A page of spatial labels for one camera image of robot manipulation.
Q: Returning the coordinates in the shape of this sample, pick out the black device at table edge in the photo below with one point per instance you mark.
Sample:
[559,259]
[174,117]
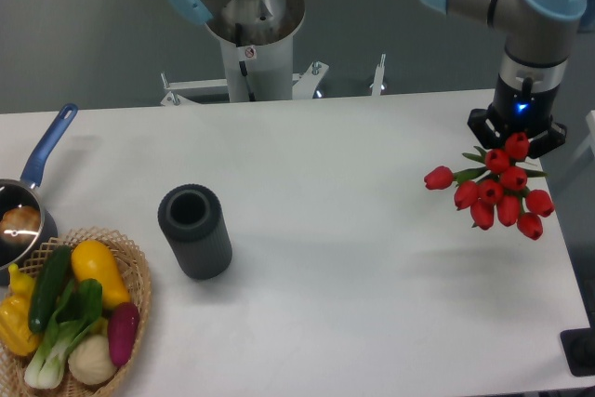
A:
[578,347]

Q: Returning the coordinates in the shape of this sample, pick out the red tulip bouquet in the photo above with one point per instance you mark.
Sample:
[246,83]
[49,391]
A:
[496,188]

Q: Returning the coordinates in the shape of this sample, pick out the blue handled saucepan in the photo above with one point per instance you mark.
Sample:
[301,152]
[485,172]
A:
[24,191]

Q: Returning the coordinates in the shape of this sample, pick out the yellow squash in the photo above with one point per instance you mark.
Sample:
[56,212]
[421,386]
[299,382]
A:
[92,259]

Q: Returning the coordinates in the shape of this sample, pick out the brown bread roll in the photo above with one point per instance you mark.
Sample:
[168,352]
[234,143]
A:
[20,225]

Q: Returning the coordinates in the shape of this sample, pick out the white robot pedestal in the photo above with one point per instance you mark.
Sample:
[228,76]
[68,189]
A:
[256,41]

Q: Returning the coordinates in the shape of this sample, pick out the woven wicker basket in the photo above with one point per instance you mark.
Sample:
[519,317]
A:
[135,271]

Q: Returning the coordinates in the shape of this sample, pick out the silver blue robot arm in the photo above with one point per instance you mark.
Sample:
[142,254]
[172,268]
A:
[538,31]

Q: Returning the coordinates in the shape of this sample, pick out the green cucumber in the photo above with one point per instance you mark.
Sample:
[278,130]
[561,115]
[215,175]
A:
[48,287]

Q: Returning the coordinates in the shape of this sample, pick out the purple eggplant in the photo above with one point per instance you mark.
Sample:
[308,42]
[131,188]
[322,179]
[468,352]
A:
[122,330]

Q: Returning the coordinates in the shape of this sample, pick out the yellow bell pepper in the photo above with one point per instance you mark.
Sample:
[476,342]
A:
[16,335]

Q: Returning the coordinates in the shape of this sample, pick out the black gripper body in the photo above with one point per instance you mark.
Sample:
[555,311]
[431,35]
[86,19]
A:
[525,93]

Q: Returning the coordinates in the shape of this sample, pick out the white garlic bulb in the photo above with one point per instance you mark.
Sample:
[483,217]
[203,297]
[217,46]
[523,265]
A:
[90,362]

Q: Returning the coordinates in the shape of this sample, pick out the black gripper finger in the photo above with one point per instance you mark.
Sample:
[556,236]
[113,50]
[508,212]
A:
[553,138]
[488,127]

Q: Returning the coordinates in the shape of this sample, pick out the green bok choy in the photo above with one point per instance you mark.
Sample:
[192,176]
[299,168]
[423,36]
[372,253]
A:
[78,308]

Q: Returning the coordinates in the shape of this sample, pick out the dark grey ribbed vase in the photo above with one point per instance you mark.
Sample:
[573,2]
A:
[191,219]

